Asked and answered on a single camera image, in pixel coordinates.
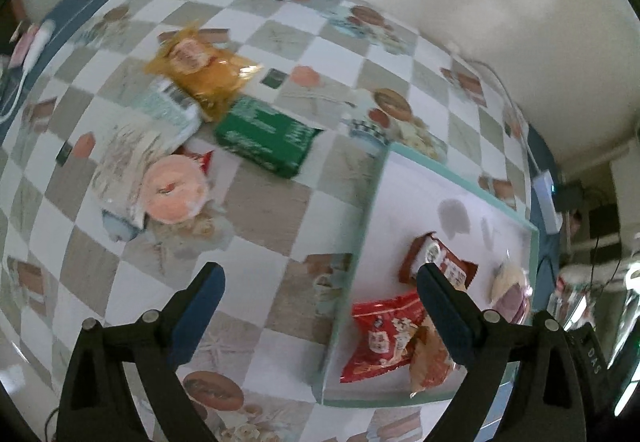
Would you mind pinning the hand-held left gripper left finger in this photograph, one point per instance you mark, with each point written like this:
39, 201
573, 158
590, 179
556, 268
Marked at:
197, 312

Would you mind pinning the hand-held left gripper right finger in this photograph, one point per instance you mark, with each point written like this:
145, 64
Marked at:
445, 317

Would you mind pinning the orange snack packet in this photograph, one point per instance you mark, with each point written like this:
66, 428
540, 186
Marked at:
431, 362

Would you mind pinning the small red snack packet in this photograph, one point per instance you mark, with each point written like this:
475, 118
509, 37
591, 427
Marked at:
435, 259

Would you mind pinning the large red snack packet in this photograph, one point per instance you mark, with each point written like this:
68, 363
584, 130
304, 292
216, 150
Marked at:
382, 342

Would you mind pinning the pink snack packet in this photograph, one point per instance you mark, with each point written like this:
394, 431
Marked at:
516, 311

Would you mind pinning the white bun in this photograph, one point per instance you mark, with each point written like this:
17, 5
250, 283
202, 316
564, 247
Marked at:
507, 279

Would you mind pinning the teal shallow cardboard tray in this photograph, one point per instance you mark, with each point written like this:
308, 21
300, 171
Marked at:
400, 202

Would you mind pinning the pink doughnut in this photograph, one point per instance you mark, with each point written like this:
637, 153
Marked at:
170, 189

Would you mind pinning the dark green snack packet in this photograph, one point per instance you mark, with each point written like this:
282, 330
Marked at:
267, 137

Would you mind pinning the teal and white snack packet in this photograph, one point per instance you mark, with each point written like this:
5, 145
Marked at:
167, 108

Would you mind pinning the yellow snack packet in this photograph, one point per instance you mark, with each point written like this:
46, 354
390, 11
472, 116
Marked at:
205, 69

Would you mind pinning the white carved shelf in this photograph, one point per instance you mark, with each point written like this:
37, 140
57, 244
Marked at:
600, 272

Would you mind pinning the checked printed tablecloth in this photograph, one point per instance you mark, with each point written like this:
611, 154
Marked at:
280, 202

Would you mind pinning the white power strip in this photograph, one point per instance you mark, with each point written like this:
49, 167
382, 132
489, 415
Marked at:
545, 202

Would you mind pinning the black charger plug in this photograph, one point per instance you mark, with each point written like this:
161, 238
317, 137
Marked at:
570, 197

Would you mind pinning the beige wooden furniture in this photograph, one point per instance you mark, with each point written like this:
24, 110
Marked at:
625, 172

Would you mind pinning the reddish wooden furniture edge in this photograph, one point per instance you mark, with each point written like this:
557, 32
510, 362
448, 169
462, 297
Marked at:
17, 6

